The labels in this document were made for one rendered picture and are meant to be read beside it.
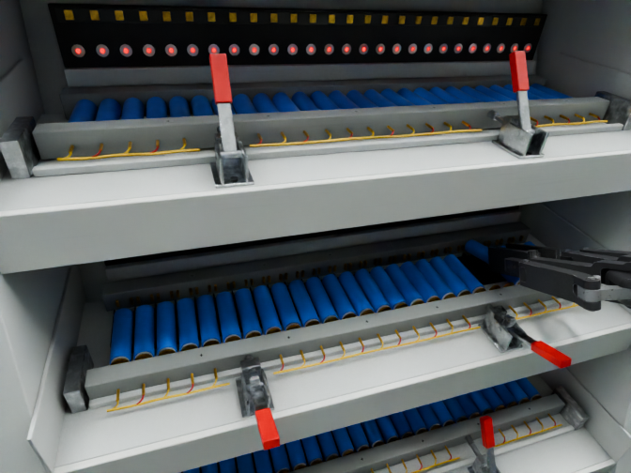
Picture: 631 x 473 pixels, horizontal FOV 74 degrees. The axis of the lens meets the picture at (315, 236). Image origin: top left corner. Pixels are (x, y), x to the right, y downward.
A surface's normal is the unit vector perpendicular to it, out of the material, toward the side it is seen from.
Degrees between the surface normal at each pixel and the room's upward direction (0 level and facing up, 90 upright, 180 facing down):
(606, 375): 90
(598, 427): 90
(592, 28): 90
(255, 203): 109
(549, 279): 91
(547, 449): 19
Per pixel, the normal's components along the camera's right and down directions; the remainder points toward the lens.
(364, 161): 0.05, -0.82
